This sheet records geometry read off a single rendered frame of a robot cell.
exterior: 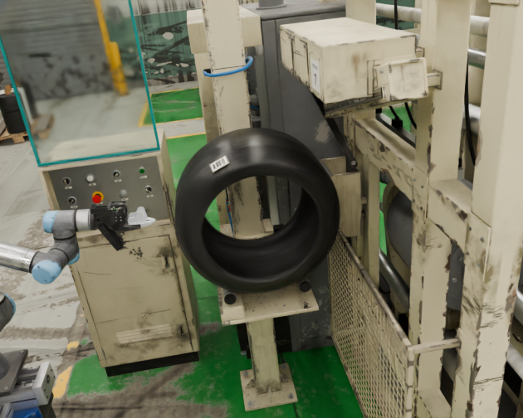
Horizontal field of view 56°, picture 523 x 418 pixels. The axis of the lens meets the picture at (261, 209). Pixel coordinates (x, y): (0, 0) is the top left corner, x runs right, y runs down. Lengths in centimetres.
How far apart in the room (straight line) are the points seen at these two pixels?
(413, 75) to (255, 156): 56
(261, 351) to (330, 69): 157
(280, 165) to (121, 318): 148
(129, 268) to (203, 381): 75
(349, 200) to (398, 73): 90
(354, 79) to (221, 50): 69
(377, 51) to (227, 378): 200
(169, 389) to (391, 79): 210
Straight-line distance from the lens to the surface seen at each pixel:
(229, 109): 190
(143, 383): 292
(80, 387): 305
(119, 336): 282
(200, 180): 158
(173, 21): 1071
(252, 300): 196
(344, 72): 130
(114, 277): 260
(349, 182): 202
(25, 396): 213
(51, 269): 169
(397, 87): 125
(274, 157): 157
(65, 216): 176
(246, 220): 207
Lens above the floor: 196
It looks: 26 degrees down
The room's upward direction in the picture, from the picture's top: 6 degrees counter-clockwise
